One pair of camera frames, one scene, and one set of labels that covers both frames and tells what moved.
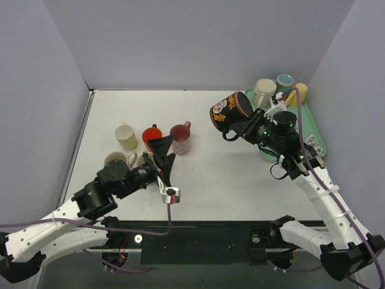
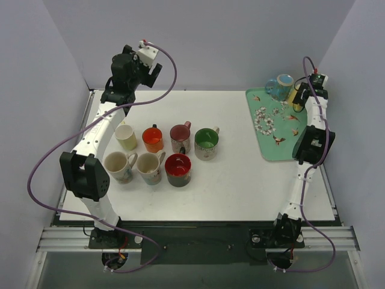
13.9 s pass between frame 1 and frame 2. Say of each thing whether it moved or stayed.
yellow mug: stayed
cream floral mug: stayed
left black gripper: moved
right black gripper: moved
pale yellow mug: stayed
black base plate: stayed
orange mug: stayed
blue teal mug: stayed
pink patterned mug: stayed
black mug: moved
